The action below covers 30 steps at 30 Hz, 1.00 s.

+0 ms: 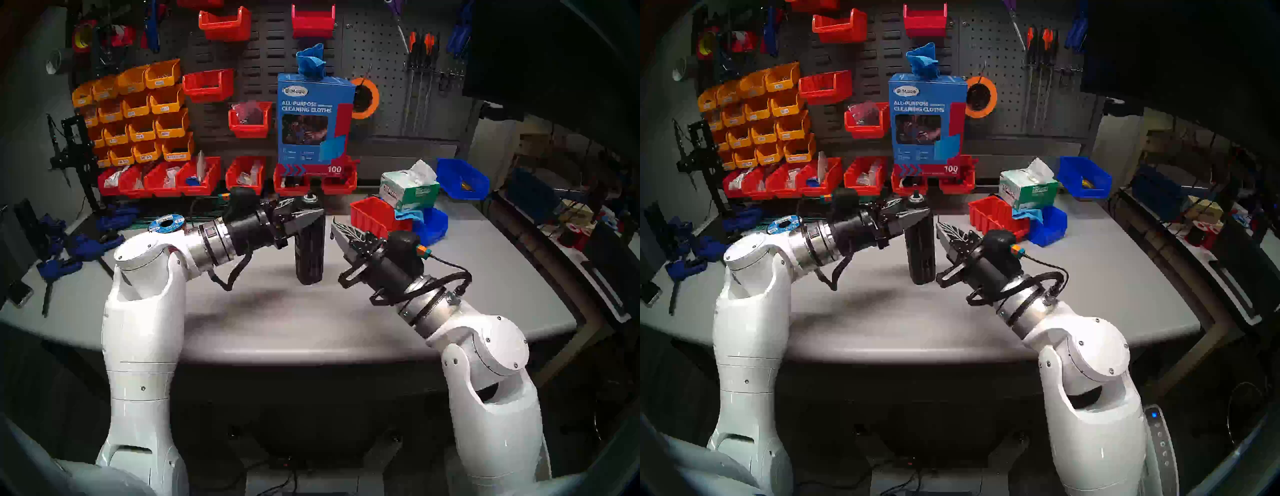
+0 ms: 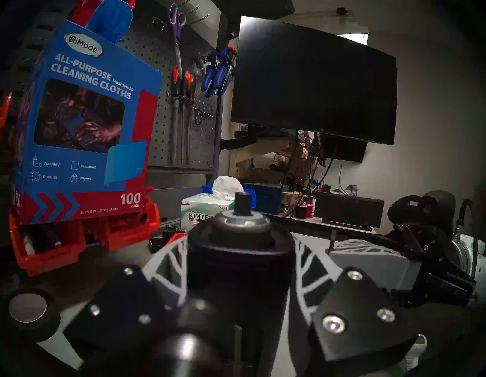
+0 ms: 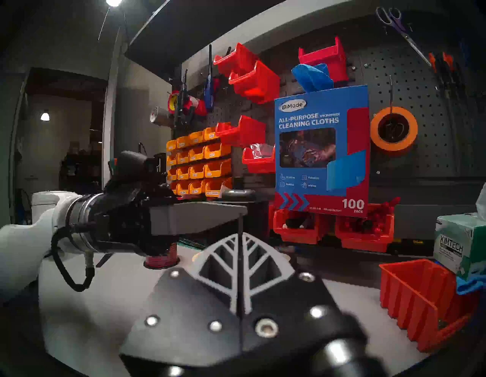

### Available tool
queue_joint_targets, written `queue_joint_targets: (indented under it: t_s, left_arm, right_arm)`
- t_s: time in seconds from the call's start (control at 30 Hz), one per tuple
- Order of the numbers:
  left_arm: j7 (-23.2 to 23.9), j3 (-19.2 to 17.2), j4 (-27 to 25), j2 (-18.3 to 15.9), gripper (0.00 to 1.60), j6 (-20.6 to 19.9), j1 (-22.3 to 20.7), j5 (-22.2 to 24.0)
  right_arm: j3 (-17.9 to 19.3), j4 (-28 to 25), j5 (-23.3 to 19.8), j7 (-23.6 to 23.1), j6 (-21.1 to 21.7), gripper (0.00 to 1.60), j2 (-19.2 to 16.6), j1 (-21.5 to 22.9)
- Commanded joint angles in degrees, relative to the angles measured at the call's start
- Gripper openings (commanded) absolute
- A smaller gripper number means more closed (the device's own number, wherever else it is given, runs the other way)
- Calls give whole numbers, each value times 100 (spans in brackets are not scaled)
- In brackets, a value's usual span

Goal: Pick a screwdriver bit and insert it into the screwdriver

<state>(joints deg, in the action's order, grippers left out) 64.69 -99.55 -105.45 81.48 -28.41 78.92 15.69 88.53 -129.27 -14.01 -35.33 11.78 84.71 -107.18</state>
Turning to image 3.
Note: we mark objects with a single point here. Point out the red white tape roll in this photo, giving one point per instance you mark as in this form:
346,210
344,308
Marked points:
197,106

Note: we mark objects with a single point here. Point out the white tissue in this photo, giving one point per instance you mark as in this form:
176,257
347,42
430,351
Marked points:
482,201

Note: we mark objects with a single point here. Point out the blue cleaning cloths box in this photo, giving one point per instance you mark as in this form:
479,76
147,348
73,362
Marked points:
322,190

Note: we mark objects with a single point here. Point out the orange tape roll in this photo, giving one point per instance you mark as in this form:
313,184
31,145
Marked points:
374,129

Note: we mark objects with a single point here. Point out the crumpled blue cloth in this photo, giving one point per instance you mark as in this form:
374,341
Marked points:
471,284

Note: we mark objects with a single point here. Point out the dark shelf rack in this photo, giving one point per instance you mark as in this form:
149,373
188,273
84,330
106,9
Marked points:
76,167

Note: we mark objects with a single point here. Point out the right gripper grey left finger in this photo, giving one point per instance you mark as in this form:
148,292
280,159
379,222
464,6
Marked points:
197,327

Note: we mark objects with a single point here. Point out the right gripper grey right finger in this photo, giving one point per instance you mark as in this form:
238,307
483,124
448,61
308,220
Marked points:
288,315

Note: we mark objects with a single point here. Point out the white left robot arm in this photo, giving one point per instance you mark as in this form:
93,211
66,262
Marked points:
22,247

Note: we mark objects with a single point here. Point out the white pendant lamp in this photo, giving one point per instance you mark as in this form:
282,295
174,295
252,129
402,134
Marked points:
44,116

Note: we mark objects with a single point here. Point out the grey duct tape roll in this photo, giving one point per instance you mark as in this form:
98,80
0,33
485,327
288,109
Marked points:
159,117

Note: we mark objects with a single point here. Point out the blue microfiber cloth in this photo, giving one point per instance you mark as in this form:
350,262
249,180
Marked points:
311,78

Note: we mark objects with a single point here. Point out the clear plastic bag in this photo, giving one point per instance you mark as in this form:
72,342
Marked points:
262,150

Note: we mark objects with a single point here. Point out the dark grey pegboard panel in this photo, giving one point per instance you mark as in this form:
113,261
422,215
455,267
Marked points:
417,83

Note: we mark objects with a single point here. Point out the green white Kimtech tissue box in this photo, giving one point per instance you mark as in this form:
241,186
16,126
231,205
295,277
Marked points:
455,247

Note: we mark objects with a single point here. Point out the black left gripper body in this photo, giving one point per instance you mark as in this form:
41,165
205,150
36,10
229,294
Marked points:
125,220

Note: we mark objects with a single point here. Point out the blue utility lighter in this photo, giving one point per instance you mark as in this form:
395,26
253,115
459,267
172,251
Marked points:
209,91

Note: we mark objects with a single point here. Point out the red yellow tape roll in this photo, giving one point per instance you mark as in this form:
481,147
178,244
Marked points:
172,102

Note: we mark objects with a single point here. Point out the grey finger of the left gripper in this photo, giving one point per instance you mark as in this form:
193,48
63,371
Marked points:
182,220

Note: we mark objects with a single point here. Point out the red plastic bin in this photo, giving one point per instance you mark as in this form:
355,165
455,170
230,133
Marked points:
417,300
360,241
258,83
296,233
326,57
235,60
246,131
258,165

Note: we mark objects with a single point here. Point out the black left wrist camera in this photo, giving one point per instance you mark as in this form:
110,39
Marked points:
129,167

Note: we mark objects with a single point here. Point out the bright ceiling light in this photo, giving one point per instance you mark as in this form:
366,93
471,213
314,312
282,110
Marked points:
114,2

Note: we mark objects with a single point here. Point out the green cutting mat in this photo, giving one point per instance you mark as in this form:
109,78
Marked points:
190,243

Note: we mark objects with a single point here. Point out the yellow storage bin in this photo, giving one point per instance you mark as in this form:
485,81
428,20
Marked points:
183,143
210,135
196,154
174,188
183,188
171,160
183,173
183,158
196,171
217,151
196,138
172,175
171,146
196,187
217,169
216,188

